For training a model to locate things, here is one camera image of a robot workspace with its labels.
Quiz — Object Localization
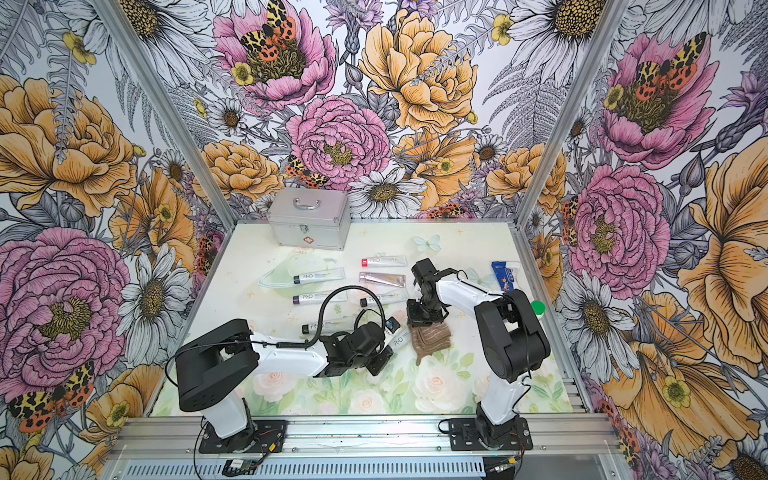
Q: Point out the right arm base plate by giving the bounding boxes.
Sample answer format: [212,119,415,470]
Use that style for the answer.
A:
[447,416,534,452]

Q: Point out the aluminium front rail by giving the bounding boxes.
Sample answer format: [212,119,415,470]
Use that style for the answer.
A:
[100,414,632,479]

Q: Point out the metallic pink toothpaste tube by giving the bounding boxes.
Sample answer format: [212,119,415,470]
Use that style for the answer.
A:
[358,272,406,288]

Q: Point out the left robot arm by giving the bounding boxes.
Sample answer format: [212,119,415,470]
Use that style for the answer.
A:
[174,317,401,440]

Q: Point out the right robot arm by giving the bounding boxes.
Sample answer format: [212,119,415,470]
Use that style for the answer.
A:
[406,258,551,452]

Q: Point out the silver metal first-aid case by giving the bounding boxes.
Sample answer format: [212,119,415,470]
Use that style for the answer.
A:
[267,188,351,250]

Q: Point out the purple cap toothpaste tube upper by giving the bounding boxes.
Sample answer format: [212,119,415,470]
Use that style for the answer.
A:
[292,291,348,305]

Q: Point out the pink cap toothpaste tube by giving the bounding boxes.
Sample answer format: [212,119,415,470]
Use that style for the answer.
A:
[361,255,408,268]

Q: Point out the blue bandage packet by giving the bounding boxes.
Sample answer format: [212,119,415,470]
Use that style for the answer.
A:
[491,261,520,292]

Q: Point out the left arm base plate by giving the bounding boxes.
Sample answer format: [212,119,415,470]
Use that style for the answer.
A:
[197,419,288,454]

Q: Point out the black cap toothpaste tube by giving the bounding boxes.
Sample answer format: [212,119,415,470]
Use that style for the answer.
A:
[359,289,409,309]

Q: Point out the dark green cap toothpaste tube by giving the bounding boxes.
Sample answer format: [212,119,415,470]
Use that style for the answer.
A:
[293,267,346,285]

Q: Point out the green cap white bottle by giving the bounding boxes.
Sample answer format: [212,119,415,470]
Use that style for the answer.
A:
[531,300,547,317]

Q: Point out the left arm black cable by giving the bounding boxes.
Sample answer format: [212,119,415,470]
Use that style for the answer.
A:
[191,284,388,433]

